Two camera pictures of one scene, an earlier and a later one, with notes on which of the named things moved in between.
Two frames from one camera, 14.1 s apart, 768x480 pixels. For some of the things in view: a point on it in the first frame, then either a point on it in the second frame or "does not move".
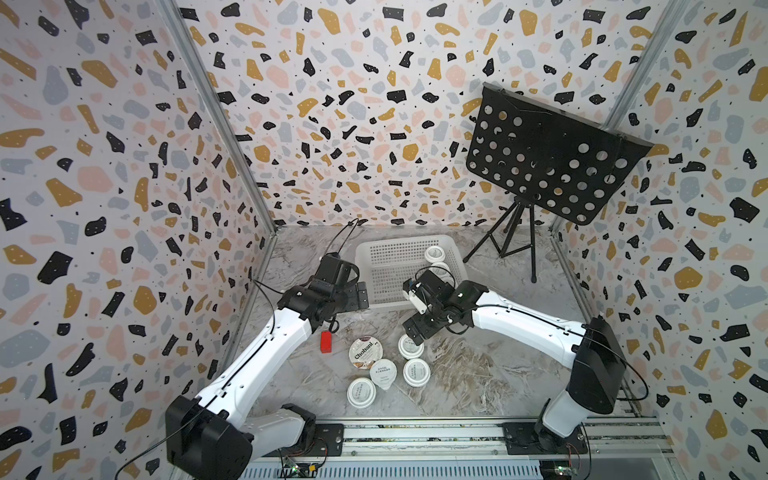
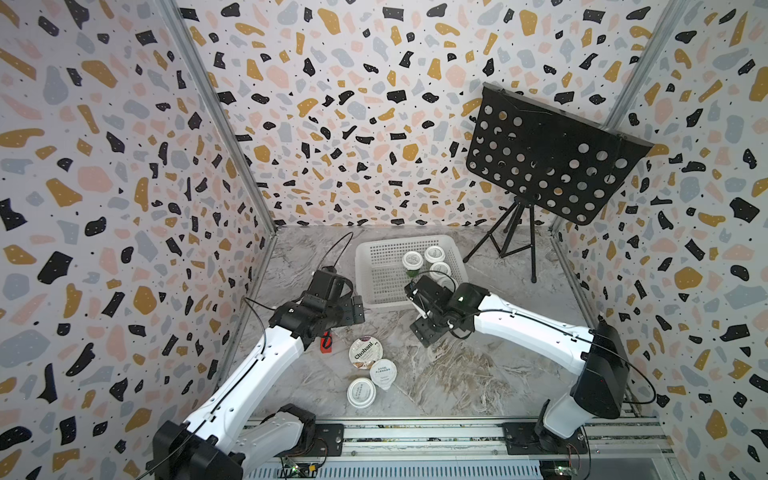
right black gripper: [420, 332] does not move
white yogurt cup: [408, 348] -> [412, 261]
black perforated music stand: [541, 157] does not move
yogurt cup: [434, 254] does not move
